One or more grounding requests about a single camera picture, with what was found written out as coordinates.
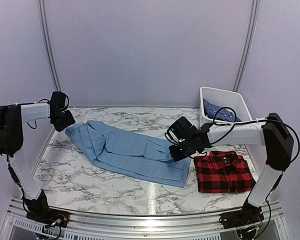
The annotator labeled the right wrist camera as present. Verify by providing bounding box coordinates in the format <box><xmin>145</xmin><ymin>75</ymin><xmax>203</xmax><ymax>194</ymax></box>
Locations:
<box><xmin>164</xmin><ymin>116</ymin><xmax>198</xmax><ymax>145</ymax></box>

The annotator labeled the aluminium table front rail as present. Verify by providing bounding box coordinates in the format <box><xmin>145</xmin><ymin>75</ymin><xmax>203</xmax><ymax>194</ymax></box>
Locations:
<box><xmin>0</xmin><ymin>198</ymin><xmax>289</xmax><ymax>240</ymax></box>

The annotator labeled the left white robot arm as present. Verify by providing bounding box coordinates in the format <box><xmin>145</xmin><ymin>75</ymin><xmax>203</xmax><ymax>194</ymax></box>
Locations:
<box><xmin>0</xmin><ymin>101</ymin><xmax>75</xmax><ymax>225</ymax></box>

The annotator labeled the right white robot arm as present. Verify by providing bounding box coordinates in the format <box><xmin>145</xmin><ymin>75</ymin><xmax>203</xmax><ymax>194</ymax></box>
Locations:
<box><xmin>165</xmin><ymin>112</ymin><xmax>300</xmax><ymax>224</ymax></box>

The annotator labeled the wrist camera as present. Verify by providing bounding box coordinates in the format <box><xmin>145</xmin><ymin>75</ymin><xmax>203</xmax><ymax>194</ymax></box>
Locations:
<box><xmin>49</xmin><ymin>91</ymin><xmax>69</xmax><ymax>111</ymax></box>
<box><xmin>164</xmin><ymin>116</ymin><xmax>198</xmax><ymax>145</ymax></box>

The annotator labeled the dark blue patterned shirt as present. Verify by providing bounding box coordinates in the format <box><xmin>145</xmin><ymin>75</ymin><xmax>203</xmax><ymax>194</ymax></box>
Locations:
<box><xmin>203</xmin><ymin>99</ymin><xmax>242</xmax><ymax>123</ymax></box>

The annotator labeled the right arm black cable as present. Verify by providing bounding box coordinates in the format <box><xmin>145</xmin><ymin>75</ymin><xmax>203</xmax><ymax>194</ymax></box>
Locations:
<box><xmin>212</xmin><ymin>106</ymin><xmax>300</xmax><ymax>171</ymax></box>

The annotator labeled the red black plaid shirt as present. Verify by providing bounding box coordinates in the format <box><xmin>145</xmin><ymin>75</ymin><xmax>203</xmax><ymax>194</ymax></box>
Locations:
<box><xmin>193</xmin><ymin>151</ymin><xmax>256</xmax><ymax>194</ymax></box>

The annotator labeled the light blue long sleeve shirt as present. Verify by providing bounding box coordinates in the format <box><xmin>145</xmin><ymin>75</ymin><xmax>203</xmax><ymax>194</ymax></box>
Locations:
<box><xmin>65</xmin><ymin>120</ymin><xmax>191</xmax><ymax>188</ymax></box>

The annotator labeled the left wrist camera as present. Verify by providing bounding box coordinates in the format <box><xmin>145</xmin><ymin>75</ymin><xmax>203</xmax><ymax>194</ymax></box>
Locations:
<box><xmin>49</xmin><ymin>91</ymin><xmax>69</xmax><ymax>111</ymax></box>

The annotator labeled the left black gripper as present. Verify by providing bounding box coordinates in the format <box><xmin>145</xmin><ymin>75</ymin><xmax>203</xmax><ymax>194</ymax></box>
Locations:
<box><xmin>50</xmin><ymin>109</ymin><xmax>75</xmax><ymax>132</ymax></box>

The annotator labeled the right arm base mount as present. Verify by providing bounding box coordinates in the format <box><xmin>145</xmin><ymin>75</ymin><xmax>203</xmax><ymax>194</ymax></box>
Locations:
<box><xmin>219</xmin><ymin>208</ymin><xmax>264</xmax><ymax>229</ymax></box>

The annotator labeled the left wall aluminium profile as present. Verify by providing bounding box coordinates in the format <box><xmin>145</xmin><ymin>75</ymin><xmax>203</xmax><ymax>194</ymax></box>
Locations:
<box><xmin>37</xmin><ymin>0</ymin><xmax>62</xmax><ymax>91</ymax></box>

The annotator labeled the right wall aluminium profile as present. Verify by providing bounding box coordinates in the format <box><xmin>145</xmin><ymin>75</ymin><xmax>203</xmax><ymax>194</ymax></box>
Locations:
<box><xmin>233</xmin><ymin>0</ymin><xmax>260</xmax><ymax>93</ymax></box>

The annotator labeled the wall aluminium profile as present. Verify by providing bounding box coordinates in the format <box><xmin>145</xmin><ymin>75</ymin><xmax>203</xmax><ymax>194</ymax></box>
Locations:
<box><xmin>37</xmin><ymin>0</ymin><xmax>62</xmax><ymax>91</ymax></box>
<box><xmin>233</xmin><ymin>0</ymin><xmax>260</xmax><ymax>93</ymax></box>

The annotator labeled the white plastic bin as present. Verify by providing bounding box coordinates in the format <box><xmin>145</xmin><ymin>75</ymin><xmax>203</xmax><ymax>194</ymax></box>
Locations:
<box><xmin>199</xmin><ymin>86</ymin><xmax>252</xmax><ymax>125</ymax></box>

